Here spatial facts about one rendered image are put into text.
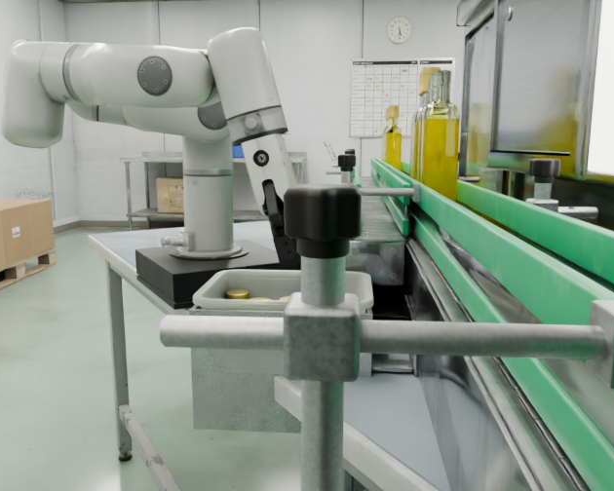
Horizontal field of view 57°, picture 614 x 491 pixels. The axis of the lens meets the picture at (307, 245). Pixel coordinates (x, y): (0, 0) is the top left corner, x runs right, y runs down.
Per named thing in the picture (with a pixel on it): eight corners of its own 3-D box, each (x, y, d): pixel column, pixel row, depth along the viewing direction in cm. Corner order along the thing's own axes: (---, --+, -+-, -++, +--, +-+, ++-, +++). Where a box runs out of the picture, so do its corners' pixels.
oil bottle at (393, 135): (400, 185, 201) (402, 104, 196) (384, 185, 202) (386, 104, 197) (399, 184, 207) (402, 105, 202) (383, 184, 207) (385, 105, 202)
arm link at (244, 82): (143, 56, 73) (182, 61, 81) (167, 137, 74) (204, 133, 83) (244, 18, 67) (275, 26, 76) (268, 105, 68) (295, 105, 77)
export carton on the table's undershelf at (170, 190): (155, 213, 640) (153, 177, 633) (171, 208, 683) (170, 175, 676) (208, 214, 630) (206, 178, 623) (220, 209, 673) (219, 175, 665)
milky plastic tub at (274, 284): (372, 374, 67) (374, 303, 65) (189, 368, 69) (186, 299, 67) (368, 327, 84) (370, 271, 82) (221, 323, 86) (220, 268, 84)
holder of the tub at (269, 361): (417, 378, 67) (419, 316, 65) (191, 370, 69) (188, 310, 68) (404, 331, 84) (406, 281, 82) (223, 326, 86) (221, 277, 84)
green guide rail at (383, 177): (408, 236, 87) (410, 184, 85) (402, 236, 87) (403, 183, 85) (372, 175, 258) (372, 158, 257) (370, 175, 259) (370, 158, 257)
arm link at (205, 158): (228, 172, 116) (227, 92, 113) (239, 176, 103) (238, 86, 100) (180, 172, 113) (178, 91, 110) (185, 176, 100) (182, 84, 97)
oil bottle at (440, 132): (455, 233, 93) (461, 99, 89) (420, 232, 93) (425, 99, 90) (449, 228, 98) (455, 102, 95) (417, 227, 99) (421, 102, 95)
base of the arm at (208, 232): (171, 262, 102) (169, 177, 99) (155, 250, 113) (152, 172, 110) (250, 255, 109) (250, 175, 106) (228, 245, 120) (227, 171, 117)
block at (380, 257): (404, 286, 84) (406, 241, 82) (341, 285, 84) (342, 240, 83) (402, 281, 87) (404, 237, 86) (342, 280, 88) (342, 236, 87)
